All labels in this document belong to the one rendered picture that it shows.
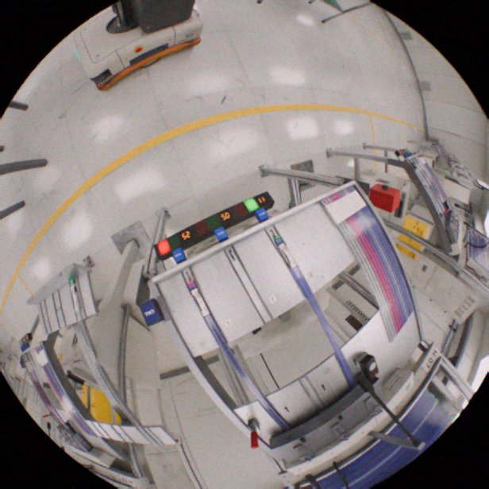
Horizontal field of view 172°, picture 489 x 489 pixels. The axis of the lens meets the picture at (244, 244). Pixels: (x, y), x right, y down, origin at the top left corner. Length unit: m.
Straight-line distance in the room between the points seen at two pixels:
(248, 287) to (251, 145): 0.95
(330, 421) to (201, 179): 1.22
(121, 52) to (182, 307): 1.14
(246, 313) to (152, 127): 1.03
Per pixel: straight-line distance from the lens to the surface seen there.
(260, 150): 1.18
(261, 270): 0.37
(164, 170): 1.04
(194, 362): 0.40
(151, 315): 0.37
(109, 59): 1.08
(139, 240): 1.15
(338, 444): 0.63
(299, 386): 0.46
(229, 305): 0.36
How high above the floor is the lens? 1.04
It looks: 55 degrees down
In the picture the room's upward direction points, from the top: 138 degrees clockwise
